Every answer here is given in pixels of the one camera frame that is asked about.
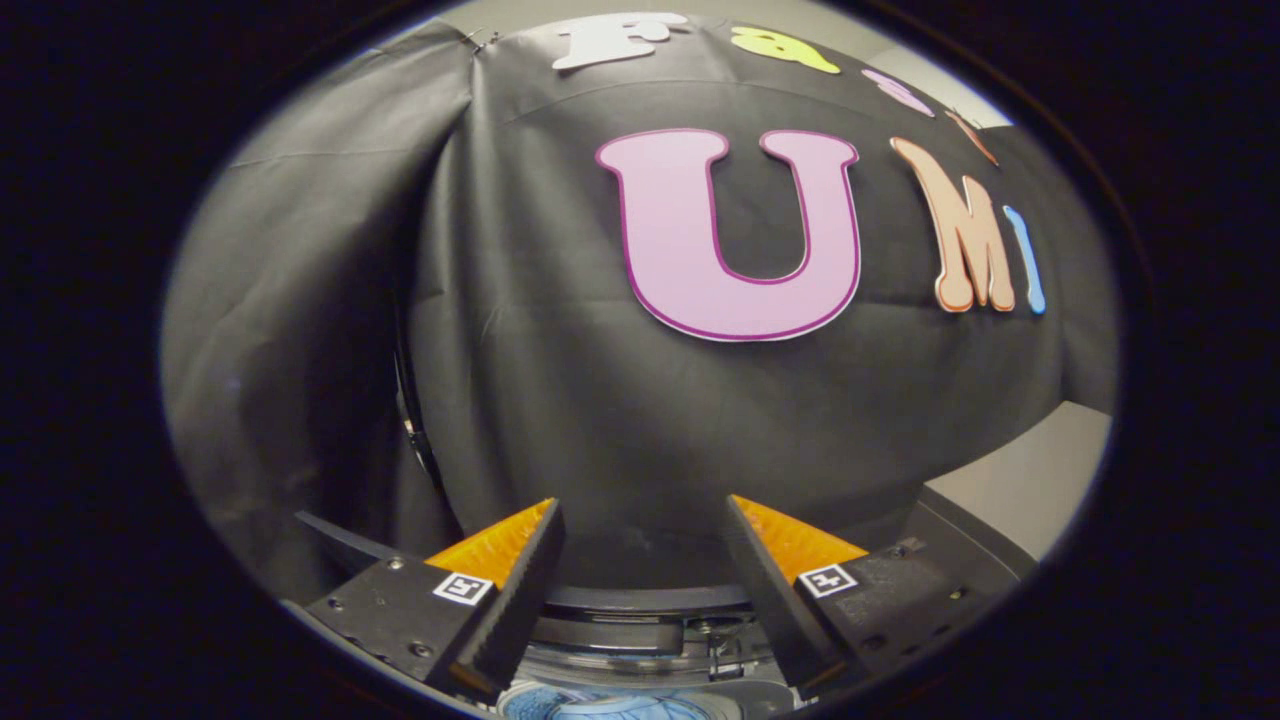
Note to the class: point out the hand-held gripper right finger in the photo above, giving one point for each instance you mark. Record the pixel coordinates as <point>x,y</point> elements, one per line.
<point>765,585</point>

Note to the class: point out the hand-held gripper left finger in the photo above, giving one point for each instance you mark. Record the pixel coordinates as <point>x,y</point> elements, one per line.
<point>530,590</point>

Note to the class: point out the light blue shirt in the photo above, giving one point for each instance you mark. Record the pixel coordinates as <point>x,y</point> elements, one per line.
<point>620,708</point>

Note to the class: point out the black backdrop cloth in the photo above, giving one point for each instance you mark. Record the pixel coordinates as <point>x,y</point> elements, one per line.
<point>600,420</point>

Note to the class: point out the beige cabinet with grey top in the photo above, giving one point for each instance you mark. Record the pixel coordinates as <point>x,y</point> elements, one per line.
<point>1030,470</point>

